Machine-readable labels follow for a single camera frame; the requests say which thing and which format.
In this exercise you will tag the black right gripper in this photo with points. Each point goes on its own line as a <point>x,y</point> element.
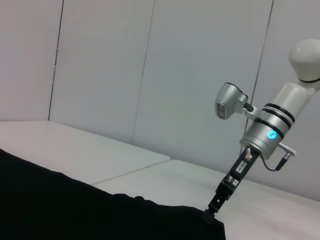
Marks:
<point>241,167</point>

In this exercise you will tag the black T-shirt with FREE print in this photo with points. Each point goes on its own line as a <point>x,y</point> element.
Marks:
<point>75,207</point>

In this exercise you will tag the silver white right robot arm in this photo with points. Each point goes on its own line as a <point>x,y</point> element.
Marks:
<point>275,120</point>

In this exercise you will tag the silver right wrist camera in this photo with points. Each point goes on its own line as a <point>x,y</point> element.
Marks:
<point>227,100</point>

